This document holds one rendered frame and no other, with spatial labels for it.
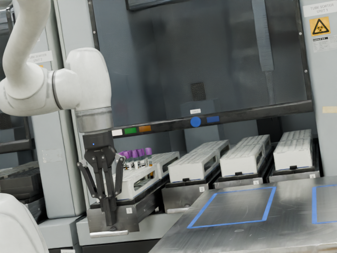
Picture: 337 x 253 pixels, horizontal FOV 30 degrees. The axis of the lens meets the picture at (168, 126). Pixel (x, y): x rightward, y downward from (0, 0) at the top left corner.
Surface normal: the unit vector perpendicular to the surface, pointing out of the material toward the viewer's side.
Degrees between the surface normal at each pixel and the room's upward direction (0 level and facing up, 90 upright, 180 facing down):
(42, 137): 90
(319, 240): 0
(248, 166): 90
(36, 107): 139
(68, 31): 90
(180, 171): 90
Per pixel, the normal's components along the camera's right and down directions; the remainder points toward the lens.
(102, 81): 0.72, -0.10
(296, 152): -0.23, 0.08
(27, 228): 0.84, -0.45
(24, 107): 0.00, 0.82
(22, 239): 0.73, -0.42
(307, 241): -0.15, -0.99
